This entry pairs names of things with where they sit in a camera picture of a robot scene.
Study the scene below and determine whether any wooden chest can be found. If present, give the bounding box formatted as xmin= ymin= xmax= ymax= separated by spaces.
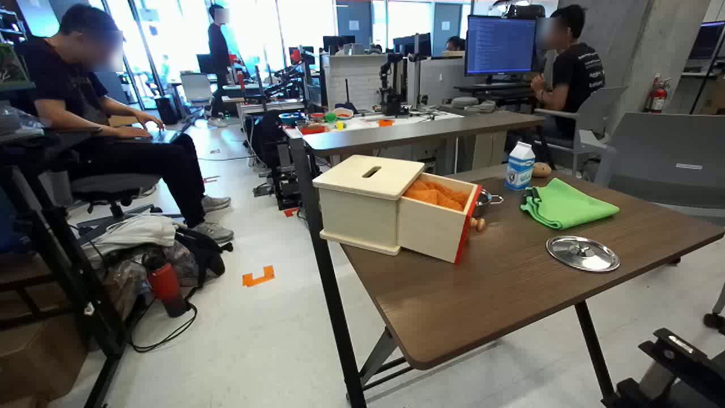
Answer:
xmin=312 ymin=155 xmax=488 ymax=265

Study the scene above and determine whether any wooden drawer with red edge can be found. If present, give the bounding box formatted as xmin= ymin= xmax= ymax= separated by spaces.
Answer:
xmin=398 ymin=173 xmax=488 ymax=265

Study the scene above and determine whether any orange cloth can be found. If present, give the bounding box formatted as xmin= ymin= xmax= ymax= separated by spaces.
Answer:
xmin=403 ymin=179 xmax=471 ymax=213

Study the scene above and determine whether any grey table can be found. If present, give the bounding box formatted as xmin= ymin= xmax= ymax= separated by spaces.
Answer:
xmin=283 ymin=109 xmax=545 ymax=211

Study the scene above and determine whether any small steel pot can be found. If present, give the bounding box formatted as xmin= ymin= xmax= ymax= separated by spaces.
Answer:
xmin=474 ymin=189 xmax=504 ymax=218

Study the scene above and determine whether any white and blue milk carton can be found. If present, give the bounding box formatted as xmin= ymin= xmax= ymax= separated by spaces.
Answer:
xmin=505 ymin=142 xmax=536 ymax=191

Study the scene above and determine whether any black backpack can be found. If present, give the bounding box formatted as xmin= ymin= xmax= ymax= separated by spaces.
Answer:
xmin=173 ymin=227 xmax=234 ymax=285

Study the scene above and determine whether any green cloth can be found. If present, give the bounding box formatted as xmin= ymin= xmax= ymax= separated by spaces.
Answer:
xmin=520 ymin=178 xmax=620 ymax=230

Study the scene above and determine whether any laptop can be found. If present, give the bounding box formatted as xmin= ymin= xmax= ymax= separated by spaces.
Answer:
xmin=136 ymin=115 xmax=197 ymax=146

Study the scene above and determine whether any monitor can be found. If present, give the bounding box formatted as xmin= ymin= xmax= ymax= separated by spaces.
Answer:
xmin=464 ymin=15 xmax=538 ymax=78
xmin=687 ymin=22 xmax=725 ymax=61

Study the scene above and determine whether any red bottle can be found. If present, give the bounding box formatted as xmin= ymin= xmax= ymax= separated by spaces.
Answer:
xmin=146 ymin=258 xmax=191 ymax=318

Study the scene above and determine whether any steel pot lid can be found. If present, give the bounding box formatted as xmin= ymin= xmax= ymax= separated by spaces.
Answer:
xmin=546 ymin=236 xmax=620 ymax=273

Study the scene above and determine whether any white jacket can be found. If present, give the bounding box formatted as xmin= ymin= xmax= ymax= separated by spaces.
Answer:
xmin=82 ymin=214 xmax=183 ymax=267

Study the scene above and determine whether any black office chair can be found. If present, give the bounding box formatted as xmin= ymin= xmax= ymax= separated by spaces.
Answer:
xmin=54 ymin=170 xmax=185 ymax=228

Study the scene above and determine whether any black desk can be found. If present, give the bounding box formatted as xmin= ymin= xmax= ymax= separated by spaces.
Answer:
xmin=0 ymin=129 xmax=130 ymax=408

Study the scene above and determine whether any red fire extinguisher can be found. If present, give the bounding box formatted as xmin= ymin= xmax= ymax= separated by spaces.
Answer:
xmin=646 ymin=74 xmax=672 ymax=114

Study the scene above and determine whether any stand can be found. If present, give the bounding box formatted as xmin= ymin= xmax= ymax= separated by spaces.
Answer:
xmin=603 ymin=328 xmax=725 ymax=408

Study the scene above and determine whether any cardboard box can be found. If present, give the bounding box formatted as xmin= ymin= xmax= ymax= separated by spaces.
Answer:
xmin=0 ymin=314 xmax=89 ymax=408

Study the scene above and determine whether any black cable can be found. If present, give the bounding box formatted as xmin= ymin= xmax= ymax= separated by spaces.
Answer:
xmin=129 ymin=300 xmax=199 ymax=353

